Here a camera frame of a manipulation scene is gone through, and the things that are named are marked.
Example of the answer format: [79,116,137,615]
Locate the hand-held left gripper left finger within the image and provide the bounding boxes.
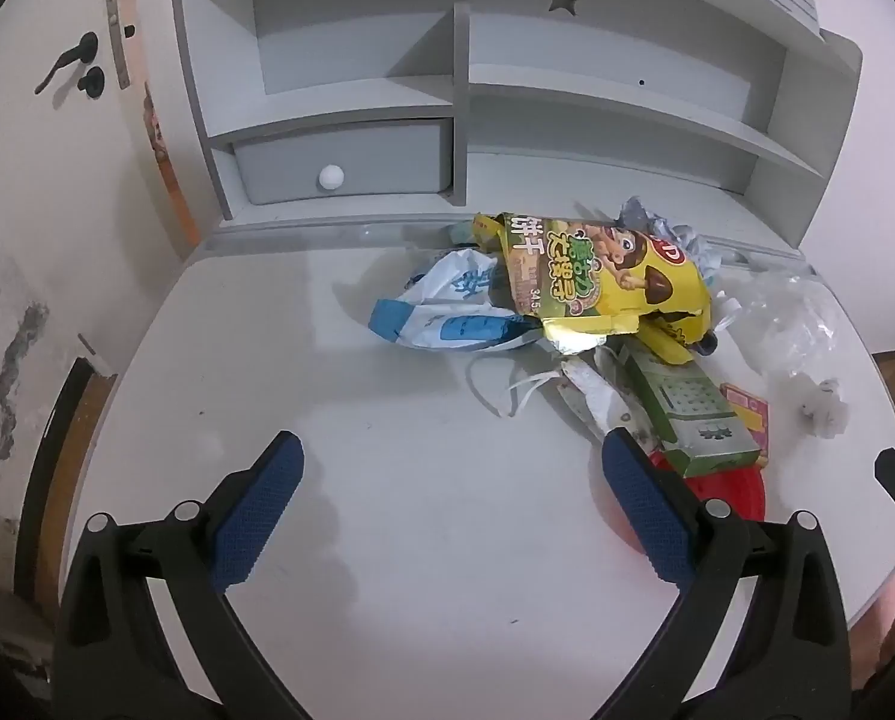
[55,430,306,720]

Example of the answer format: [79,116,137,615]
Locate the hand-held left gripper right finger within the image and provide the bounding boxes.
[601,427,854,720]

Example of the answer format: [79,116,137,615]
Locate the green cardboard box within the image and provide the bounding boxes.
[623,349,762,477]

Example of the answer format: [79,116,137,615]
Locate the yellow snack bag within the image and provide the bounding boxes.
[471,210,713,357]

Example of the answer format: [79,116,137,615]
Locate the white and blue plastic bag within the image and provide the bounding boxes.
[368,246,546,353]

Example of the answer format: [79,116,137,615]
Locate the crumpled white tissue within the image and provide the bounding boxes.
[802,379,848,437]

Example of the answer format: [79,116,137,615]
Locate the red round lid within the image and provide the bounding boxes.
[604,450,767,545]

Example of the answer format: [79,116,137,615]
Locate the white paper wrapper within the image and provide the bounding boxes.
[556,352,658,451]

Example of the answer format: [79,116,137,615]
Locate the small pink box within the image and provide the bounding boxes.
[721,382,770,458]

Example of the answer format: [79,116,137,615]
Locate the clear plastic bag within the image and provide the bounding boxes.
[717,270,861,383]

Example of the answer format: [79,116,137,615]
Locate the black baseboard strip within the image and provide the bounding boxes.
[13,356,114,601]

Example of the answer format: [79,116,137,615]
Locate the crumpled white paper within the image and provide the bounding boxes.
[616,196,726,286]

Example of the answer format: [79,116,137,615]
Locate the grey drawer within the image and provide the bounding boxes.
[233,118,454,205]

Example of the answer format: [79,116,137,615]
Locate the white door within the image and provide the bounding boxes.
[0,0,193,301]

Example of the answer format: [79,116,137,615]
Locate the grey desk shelf unit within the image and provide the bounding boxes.
[169,0,864,248]

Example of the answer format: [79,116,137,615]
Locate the metal door latch plate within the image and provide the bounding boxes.
[106,0,133,89]

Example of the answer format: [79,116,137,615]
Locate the white ribbon strap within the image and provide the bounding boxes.
[466,349,562,419]

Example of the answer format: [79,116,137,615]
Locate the wooden door frame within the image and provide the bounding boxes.
[117,0,199,245]

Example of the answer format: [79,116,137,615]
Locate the black door handle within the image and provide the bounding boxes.
[34,32,99,95]

